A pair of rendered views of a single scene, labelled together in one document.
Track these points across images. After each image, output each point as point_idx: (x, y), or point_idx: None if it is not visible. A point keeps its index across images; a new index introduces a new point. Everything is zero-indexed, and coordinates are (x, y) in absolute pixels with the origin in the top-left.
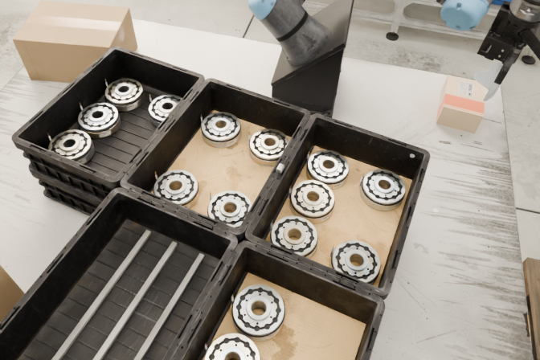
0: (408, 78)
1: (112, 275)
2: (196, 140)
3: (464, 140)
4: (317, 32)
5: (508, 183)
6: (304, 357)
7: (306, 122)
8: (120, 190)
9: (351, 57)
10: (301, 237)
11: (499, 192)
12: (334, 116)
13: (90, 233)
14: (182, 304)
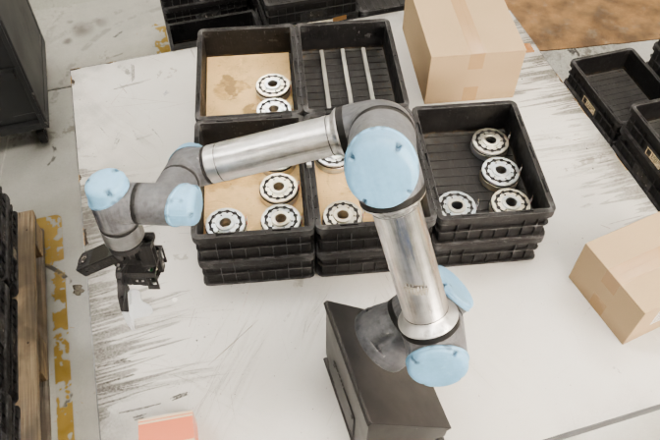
0: None
1: (376, 98)
2: None
3: (157, 412)
4: (369, 316)
5: (99, 371)
6: (236, 111)
7: (314, 215)
8: (404, 104)
9: None
10: None
11: (110, 354)
12: (322, 365)
13: (398, 84)
14: (323, 104)
